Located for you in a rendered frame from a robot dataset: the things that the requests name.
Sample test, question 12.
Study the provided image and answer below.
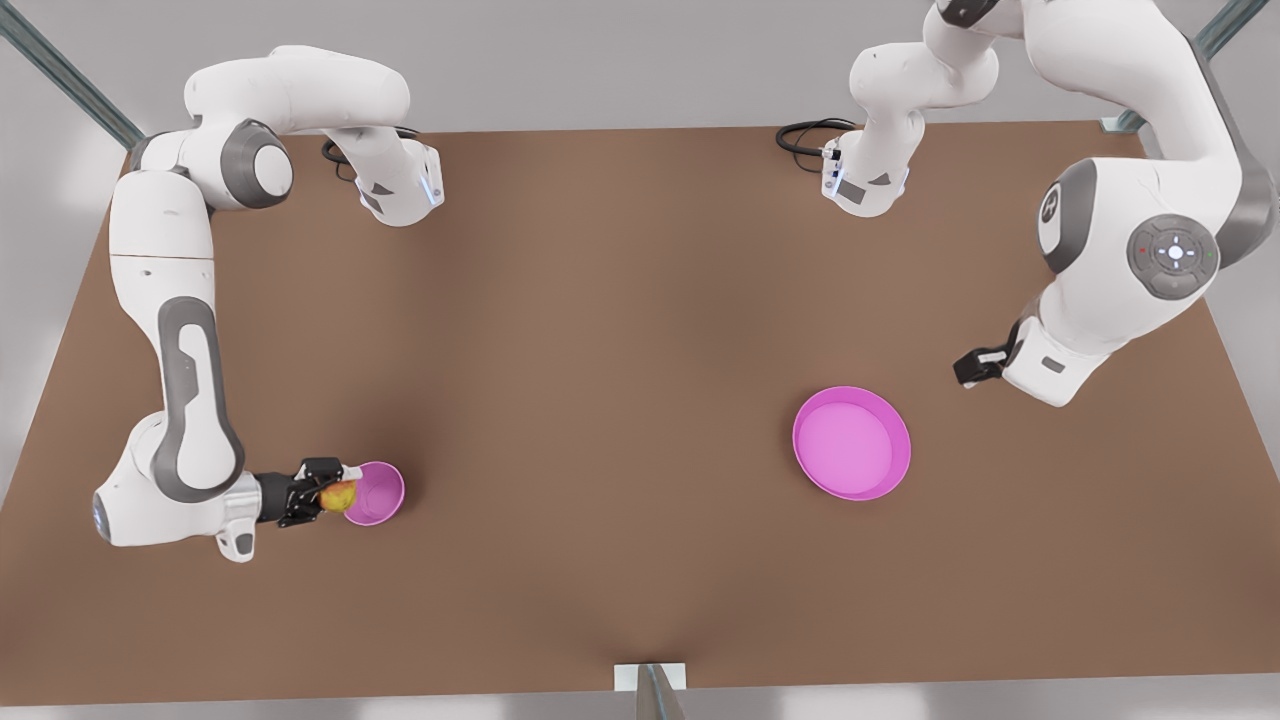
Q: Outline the silver frame post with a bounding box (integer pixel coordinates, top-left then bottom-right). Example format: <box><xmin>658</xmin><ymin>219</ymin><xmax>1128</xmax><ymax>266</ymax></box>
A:
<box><xmin>1100</xmin><ymin>0</ymin><xmax>1273</xmax><ymax>136</ymax></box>
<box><xmin>613</xmin><ymin>661</ymin><xmax>690</xmax><ymax>720</ymax></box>
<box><xmin>0</xmin><ymin>0</ymin><xmax>148</xmax><ymax>151</ymax></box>

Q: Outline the pink round plate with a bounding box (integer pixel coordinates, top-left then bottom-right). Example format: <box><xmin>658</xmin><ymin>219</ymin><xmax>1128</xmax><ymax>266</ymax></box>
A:
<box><xmin>792</xmin><ymin>386</ymin><xmax>913</xmax><ymax>503</ymax></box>

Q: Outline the black cable loop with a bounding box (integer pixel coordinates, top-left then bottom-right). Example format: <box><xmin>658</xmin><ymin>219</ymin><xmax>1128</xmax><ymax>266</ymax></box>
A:
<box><xmin>775</xmin><ymin>117</ymin><xmax>863</xmax><ymax>178</ymax></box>
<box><xmin>321</xmin><ymin>126</ymin><xmax>422</xmax><ymax>184</ymax></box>

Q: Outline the small pink bowl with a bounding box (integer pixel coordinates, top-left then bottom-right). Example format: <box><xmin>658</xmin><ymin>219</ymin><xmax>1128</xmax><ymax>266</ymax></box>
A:
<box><xmin>343</xmin><ymin>461</ymin><xmax>407</xmax><ymax>528</ymax></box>

